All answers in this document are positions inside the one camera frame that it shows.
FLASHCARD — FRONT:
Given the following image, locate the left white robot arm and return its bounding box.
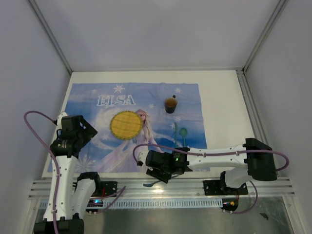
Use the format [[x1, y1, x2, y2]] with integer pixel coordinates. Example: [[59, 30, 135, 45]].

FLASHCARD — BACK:
[[33, 112, 102, 234]]

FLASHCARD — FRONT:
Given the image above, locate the white slotted cable duct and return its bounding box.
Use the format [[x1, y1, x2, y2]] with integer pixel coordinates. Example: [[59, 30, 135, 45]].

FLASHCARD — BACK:
[[39, 197, 224, 209]]

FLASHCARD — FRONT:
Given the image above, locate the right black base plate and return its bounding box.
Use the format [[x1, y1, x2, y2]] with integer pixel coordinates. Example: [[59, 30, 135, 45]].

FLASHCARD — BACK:
[[203, 179, 249, 196]]

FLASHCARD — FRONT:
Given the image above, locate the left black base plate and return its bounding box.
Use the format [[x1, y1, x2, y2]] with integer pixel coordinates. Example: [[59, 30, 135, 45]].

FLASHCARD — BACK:
[[96, 181, 117, 197]]

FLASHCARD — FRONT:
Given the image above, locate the teal plastic spoon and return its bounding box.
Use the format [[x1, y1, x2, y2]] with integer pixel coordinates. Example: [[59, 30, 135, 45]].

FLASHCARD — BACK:
[[179, 128, 188, 147]]

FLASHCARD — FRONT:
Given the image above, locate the aluminium front rail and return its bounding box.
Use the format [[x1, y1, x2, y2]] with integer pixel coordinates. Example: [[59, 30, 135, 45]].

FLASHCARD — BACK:
[[28, 177, 295, 199]]

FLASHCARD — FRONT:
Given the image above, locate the teal plastic knife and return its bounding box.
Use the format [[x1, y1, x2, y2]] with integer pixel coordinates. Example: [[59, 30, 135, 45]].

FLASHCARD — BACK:
[[174, 122, 178, 148]]

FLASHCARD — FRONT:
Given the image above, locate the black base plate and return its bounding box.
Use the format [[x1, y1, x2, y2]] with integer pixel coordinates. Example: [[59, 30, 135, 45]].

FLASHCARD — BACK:
[[96, 181, 117, 197], [203, 179, 249, 196]]

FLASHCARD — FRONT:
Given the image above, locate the blue pink Elsa cloth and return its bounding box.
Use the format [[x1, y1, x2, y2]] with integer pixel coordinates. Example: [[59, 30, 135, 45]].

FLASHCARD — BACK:
[[65, 83, 207, 174]]

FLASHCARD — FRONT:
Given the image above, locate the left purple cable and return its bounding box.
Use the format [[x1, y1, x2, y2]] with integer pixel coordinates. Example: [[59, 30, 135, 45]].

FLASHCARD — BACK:
[[23, 111, 127, 234]]

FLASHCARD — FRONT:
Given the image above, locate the right aluminium side rail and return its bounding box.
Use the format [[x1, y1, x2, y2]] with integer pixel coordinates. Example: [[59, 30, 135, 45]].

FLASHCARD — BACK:
[[236, 70, 278, 181]]

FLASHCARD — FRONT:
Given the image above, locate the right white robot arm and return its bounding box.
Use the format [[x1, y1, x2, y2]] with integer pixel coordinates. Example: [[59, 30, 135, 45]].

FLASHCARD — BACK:
[[136, 138, 277, 194]]

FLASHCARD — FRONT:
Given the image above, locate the dark teal plastic fork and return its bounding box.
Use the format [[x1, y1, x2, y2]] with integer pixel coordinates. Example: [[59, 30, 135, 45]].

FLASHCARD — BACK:
[[143, 181, 159, 188]]

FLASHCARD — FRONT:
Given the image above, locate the yellow woven round plate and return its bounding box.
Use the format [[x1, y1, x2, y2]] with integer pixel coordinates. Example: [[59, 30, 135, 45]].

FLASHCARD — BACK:
[[110, 111, 143, 140]]

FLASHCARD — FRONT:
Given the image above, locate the brown paper cup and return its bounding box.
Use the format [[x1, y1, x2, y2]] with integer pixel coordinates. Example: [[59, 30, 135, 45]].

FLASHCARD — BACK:
[[164, 95, 177, 114]]

